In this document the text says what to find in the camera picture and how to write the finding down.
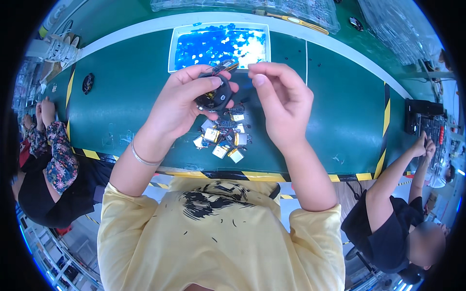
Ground white tray of blue pieces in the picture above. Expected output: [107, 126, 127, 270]
[168, 23, 272, 73]

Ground clear plastic parts trays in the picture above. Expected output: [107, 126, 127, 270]
[150, 0, 341, 35]

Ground silver bracelet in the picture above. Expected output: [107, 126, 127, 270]
[130, 139, 165, 166]

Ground black round device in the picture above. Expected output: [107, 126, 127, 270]
[82, 73, 95, 95]

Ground pile of batteries and boards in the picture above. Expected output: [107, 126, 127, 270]
[192, 105, 253, 164]

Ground person's right hand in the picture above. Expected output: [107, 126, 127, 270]
[248, 61, 314, 149]

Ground black chair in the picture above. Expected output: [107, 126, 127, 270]
[344, 247, 395, 291]

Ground yellow handled tool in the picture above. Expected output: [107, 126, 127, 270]
[253, 9, 330, 35]

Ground metal storage rack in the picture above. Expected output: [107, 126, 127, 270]
[17, 213, 103, 291]

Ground person's body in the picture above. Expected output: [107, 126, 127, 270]
[97, 176, 346, 291]

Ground shelf with parts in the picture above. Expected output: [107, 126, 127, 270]
[12, 58, 50, 111]

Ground person's left hand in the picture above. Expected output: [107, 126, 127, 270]
[144, 64, 240, 142]

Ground black round device housing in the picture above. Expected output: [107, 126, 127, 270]
[194, 72, 234, 112]

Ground heap of clear plastic bags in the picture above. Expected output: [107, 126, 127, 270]
[358, 0, 444, 67]

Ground black test fixture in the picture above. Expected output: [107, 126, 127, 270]
[404, 98, 449, 172]

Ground white shoe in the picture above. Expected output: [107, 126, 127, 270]
[44, 34, 83, 68]

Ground circuit board with gold battery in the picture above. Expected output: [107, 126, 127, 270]
[210, 58, 240, 73]

